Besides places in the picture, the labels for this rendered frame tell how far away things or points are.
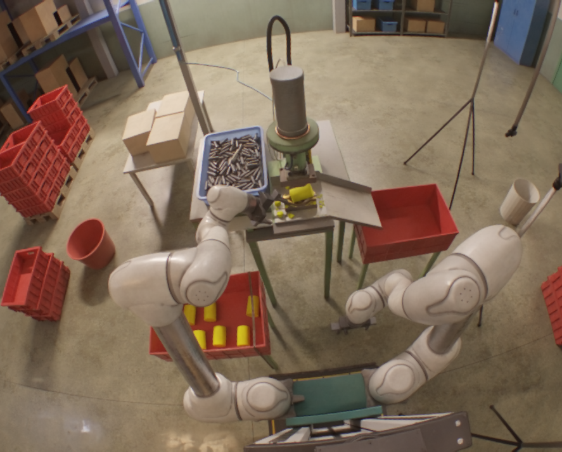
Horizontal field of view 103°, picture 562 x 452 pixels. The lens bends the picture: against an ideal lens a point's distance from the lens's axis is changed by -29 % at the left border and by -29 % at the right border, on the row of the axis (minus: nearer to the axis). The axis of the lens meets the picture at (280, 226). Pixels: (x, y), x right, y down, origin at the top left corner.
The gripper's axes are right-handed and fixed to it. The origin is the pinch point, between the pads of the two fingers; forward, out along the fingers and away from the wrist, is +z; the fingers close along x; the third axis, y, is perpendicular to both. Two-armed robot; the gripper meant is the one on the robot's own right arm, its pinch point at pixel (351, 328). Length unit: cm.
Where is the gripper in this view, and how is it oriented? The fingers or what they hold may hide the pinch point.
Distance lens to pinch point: 146.9
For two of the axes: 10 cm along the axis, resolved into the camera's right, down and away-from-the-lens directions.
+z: 1.1, 5.7, 8.2
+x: 9.9, -1.2, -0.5
